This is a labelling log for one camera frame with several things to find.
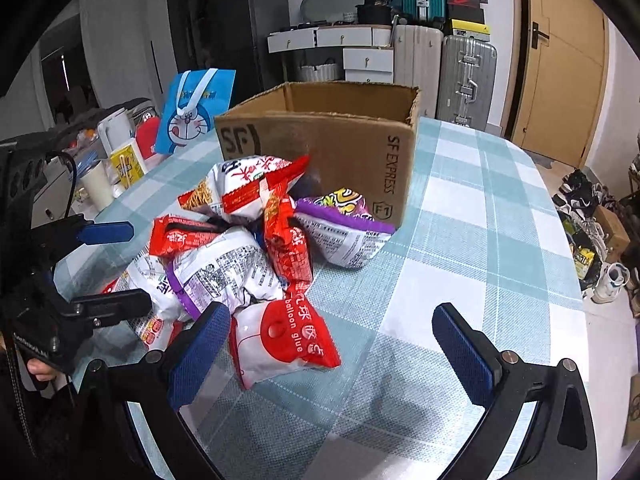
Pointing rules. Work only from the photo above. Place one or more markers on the white drawer cabinet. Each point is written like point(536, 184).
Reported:
point(365, 60)

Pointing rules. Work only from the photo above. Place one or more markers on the white cup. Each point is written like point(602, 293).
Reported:
point(96, 189)

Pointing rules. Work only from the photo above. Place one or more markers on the white sneaker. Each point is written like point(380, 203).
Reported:
point(611, 282)

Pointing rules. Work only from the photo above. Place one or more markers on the red black shoe box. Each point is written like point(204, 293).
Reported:
point(465, 0)

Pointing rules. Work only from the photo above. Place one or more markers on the white snack packet purple edge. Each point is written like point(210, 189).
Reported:
point(225, 270)

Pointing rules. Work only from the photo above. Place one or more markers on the grey oval frame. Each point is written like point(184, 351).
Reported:
point(330, 0)

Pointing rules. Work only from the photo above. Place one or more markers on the white red noodle snack packet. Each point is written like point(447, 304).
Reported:
point(145, 285)
point(235, 180)

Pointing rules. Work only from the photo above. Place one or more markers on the brown cardboard box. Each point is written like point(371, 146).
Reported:
point(340, 145)

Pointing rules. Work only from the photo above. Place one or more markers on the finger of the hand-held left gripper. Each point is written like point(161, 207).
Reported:
point(107, 232)
point(110, 307)

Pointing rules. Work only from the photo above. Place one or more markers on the person's left hand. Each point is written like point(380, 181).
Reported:
point(39, 371)

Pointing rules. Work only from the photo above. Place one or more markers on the pile of dark shoes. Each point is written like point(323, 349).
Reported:
point(580, 195)

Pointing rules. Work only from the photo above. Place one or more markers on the wooden door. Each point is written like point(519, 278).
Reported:
point(560, 85)

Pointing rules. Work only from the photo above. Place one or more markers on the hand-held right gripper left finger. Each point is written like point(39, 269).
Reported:
point(200, 355)

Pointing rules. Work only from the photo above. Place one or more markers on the dark refrigerator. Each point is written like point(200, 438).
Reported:
point(245, 35)

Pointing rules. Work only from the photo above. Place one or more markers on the small cardboard box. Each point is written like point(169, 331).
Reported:
point(612, 227)

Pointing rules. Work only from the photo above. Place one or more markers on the beige suitcase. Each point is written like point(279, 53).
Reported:
point(420, 70)

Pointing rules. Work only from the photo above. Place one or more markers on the red white balloon snack packet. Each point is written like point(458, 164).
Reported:
point(280, 335)

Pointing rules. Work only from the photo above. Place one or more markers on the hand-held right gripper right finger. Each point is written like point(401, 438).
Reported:
point(465, 355)

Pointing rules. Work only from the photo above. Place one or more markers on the black yellow box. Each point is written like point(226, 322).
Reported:
point(469, 30)

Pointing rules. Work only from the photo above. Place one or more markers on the blue cartoon tote bag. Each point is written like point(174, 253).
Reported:
point(190, 125)

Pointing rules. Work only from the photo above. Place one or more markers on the black pot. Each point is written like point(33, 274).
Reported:
point(372, 14)

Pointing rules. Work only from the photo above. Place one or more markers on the yellow packet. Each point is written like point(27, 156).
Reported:
point(127, 165)

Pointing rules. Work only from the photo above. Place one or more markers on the white jug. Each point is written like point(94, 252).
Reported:
point(116, 130)

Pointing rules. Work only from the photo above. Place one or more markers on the woven basket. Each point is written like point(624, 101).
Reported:
point(315, 71)

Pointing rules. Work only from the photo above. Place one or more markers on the silver suitcase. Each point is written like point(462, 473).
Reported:
point(465, 80)

